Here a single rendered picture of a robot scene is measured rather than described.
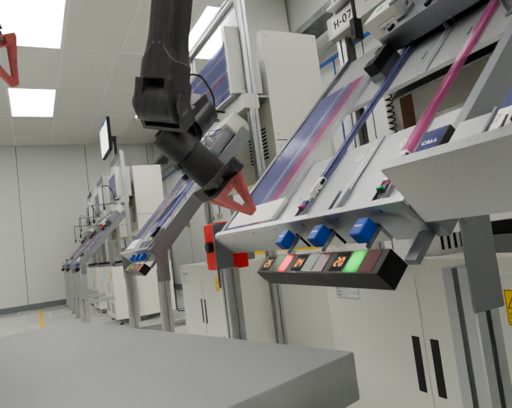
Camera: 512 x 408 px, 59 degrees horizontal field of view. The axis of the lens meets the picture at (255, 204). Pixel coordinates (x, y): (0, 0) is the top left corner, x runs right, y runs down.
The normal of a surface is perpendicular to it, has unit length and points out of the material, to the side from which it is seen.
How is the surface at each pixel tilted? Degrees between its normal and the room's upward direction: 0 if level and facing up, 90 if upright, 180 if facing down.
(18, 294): 90
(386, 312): 90
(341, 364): 90
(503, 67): 90
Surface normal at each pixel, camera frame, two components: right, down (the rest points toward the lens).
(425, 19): -0.54, 0.75
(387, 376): -0.89, 0.07
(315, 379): 0.67, -0.15
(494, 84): 0.44, -0.13
